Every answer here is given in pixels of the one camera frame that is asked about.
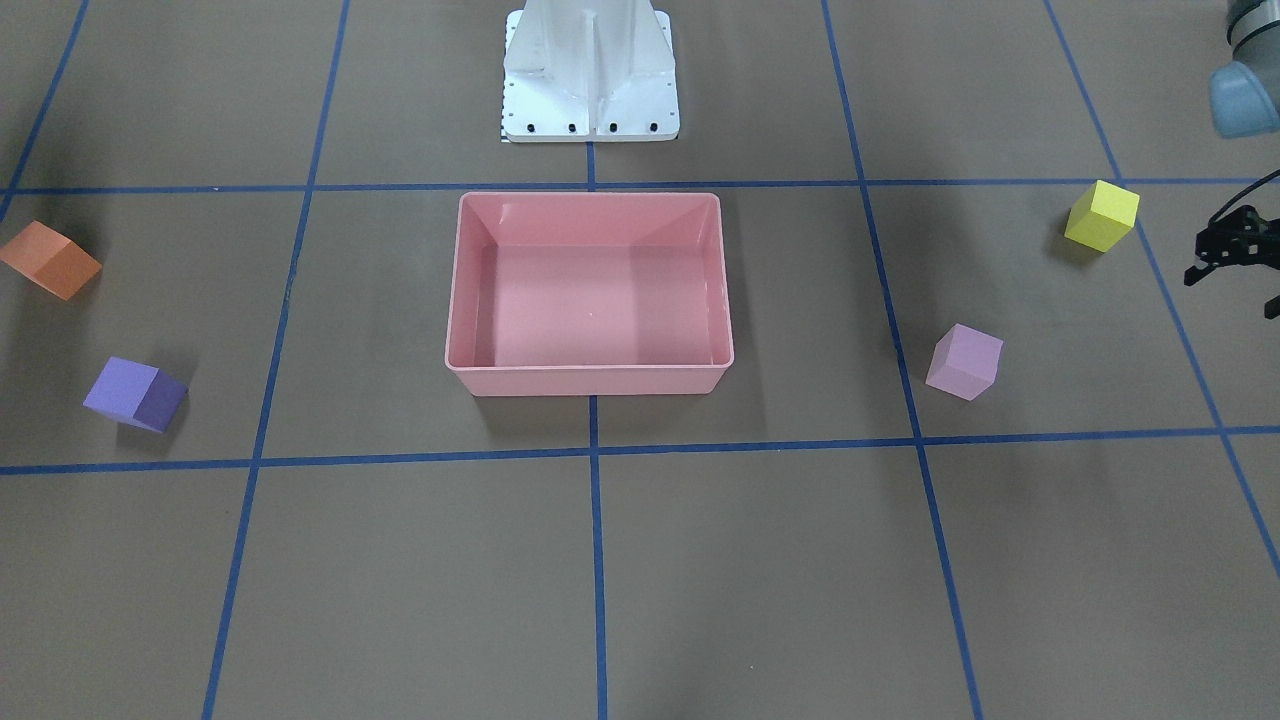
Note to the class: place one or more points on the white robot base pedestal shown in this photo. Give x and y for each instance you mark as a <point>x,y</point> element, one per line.
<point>589,72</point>

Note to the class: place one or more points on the pink plastic bin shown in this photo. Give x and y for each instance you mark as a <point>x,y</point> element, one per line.
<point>589,294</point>

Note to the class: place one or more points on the light pink foam block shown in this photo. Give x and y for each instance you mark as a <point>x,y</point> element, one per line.
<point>965,362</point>

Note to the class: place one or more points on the purple foam block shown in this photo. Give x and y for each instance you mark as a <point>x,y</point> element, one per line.
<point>136,394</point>

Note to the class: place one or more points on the orange foam block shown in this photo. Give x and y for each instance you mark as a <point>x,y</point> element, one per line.
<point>51,260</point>

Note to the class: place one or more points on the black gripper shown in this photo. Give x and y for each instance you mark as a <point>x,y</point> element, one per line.
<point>1232,243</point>

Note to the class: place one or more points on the yellow foam block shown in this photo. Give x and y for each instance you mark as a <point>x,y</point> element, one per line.
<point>1102,216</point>

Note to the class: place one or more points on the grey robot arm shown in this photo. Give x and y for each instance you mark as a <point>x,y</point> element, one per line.
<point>1244,102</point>

